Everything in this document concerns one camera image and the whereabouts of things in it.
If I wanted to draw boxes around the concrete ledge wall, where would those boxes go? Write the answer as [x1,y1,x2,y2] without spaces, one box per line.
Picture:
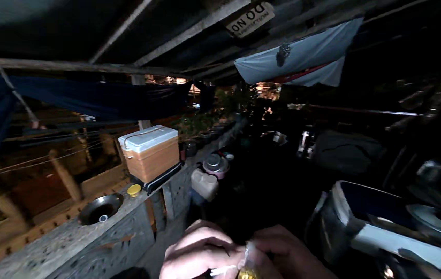
[0,116,248,279]

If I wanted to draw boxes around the round metal pot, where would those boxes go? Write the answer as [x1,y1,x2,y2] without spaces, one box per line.
[204,154,227,172]

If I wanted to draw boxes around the beige plastic jerrycan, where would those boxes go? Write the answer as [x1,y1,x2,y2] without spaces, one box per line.
[191,168,219,202]

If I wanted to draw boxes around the grey covered bulky object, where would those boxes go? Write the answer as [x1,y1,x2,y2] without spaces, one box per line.
[313,130,388,174]

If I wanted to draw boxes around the round grey plastic lid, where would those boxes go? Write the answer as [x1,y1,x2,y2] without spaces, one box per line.
[406,204,441,242]

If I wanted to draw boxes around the person's left hand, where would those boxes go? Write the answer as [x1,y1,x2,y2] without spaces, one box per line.
[159,219,247,279]

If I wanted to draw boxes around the light blue hanging cloth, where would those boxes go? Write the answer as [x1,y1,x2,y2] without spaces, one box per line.
[234,17,364,87]

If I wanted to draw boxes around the white sign, black letters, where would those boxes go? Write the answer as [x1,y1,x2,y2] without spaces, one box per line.
[226,2,275,38]

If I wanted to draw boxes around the person's right hand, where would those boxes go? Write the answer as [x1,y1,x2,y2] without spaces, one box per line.
[246,225,338,279]

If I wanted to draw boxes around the black tray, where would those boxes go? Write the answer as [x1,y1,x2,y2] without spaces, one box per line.
[130,162,183,196]

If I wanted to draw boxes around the round metal basin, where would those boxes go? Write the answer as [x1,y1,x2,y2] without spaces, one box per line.
[78,193,124,226]

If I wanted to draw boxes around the clear plastic bag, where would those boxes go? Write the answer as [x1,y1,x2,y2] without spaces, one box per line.
[237,241,258,279]

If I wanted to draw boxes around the orange cooler box, white lid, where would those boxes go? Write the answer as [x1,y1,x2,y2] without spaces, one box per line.
[118,125,180,184]

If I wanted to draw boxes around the green leafy plants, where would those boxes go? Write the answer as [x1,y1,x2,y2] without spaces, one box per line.
[172,83,258,141]

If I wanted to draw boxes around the dark blue tarpaulin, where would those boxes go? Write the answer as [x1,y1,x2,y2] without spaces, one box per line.
[0,74,216,184]

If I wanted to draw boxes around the wooden post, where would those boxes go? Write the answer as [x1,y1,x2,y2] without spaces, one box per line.
[49,150,84,203]

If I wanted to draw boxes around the pink plastic basin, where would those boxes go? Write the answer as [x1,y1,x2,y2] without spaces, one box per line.
[203,156,230,180]

